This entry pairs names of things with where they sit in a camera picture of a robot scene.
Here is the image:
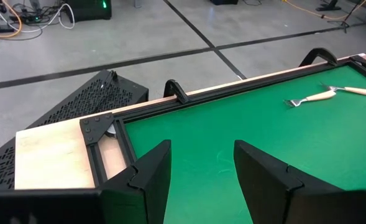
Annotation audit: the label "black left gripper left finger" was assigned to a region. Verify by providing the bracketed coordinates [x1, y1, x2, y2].
[0, 139, 172, 224]

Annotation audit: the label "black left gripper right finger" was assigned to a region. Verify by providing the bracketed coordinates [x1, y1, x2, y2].
[234, 139, 366, 224]

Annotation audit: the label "green table mat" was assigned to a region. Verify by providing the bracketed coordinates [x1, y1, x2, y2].
[123, 63, 366, 224]

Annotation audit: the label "black perforated computer case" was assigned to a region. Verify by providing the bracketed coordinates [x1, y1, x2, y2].
[0, 68, 150, 191]

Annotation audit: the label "black computer green lights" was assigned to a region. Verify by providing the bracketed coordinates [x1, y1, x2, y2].
[65, 0, 112, 23]

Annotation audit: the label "black tripod stand base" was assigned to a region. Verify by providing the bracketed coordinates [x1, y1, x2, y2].
[314, 0, 342, 12]

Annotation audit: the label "black aluminium table frame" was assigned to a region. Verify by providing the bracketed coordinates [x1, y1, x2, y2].
[79, 52, 366, 187]

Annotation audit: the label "wooden handled silver fork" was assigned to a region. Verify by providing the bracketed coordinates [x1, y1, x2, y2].
[283, 89, 338, 109]
[318, 81, 366, 97]

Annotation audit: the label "black arched frame handle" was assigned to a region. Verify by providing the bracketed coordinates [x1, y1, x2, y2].
[299, 47, 339, 68]
[163, 79, 190, 105]

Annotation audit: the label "yellow extension cable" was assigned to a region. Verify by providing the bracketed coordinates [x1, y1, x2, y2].
[281, 0, 366, 21]

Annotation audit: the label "white floor cable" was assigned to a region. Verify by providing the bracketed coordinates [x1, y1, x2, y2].
[0, 0, 75, 34]

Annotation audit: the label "orange floor cable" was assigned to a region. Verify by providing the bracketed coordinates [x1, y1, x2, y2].
[0, 0, 24, 40]

